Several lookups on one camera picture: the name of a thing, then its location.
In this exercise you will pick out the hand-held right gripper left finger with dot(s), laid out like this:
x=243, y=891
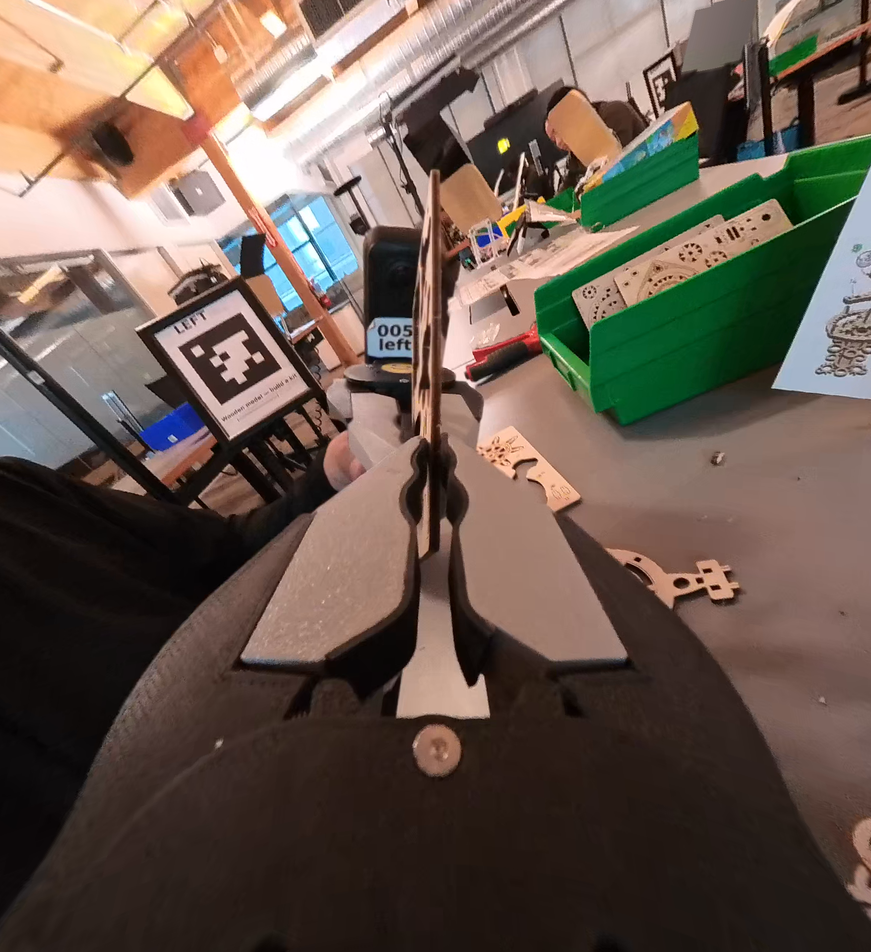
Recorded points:
x=331, y=580

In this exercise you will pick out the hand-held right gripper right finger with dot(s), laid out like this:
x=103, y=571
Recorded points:
x=532, y=580

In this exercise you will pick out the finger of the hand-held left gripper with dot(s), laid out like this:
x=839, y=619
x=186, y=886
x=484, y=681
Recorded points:
x=461, y=416
x=376, y=420

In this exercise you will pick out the laser-cut wooden parts sheet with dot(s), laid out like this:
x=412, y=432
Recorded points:
x=733, y=238
x=426, y=335
x=606, y=297

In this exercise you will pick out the person's left forearm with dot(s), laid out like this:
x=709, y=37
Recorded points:
x=242, y=513

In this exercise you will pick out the person's left hand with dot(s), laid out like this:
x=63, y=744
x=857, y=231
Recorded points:
x=342, y=465

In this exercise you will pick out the red black pliers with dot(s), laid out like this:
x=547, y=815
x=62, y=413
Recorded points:
x=502, y=357

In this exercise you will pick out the small wooden sheet offcut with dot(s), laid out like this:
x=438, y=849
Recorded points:
x=532, y=468

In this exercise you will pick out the black sign easel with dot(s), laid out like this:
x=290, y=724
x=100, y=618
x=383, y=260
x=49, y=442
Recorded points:
x=272, y=461

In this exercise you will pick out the round wooden gear assembly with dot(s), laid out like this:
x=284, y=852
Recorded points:
x=692, y=581

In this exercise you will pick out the framed black-white marker sign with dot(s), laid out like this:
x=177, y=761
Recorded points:
x=227, y=357

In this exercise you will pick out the white printed papers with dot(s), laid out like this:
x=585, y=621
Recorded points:
x=554, y=256

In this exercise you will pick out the blue storage crate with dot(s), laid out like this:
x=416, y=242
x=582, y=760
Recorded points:
x=175, y=428

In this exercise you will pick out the large green plastic bin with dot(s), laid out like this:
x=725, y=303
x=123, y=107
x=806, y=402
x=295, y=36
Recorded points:
x=703, y=349

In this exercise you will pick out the small green plastic bin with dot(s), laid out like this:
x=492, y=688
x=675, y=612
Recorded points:
x=636, y=193

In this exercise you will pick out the colourful cardboard box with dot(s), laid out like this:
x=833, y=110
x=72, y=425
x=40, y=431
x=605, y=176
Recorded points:
x=655, y=141

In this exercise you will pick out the small marker sign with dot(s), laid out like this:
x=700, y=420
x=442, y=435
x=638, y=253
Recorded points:
x=661, y=82

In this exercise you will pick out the person's black clothed body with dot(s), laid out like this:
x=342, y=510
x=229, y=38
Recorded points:
x=19, y=781

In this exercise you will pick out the assembly instruction leaflet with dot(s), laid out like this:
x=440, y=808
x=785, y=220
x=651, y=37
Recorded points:
x=859, y=297

